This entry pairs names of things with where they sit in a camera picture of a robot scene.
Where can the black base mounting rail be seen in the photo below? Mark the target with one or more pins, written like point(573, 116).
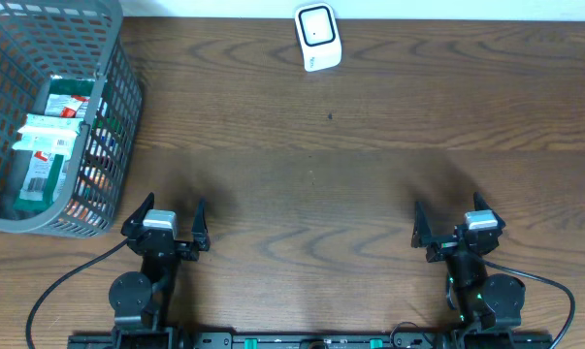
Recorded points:
point(406, 340)

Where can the mint green wipes packet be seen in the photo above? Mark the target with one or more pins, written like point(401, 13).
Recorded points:
point(50, 134)

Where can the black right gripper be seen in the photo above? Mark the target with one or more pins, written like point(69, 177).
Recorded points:
point(423, 234)

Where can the grey plastic mesh basket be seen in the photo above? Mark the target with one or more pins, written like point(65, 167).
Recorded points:
point(78, 40)

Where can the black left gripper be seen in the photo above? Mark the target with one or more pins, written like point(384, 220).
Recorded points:
point(202, 240)

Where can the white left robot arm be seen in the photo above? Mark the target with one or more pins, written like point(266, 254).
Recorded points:
point(141, 299)

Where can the white barcode scanner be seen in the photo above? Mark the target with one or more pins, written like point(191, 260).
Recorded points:
point(318, 36)

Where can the red and white flat package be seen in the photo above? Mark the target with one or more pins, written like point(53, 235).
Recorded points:
point(66, 106)

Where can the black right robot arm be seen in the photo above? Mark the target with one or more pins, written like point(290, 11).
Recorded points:
point(489, 305)

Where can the dark green flat package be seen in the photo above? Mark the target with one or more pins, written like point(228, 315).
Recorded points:
point(46, 173)

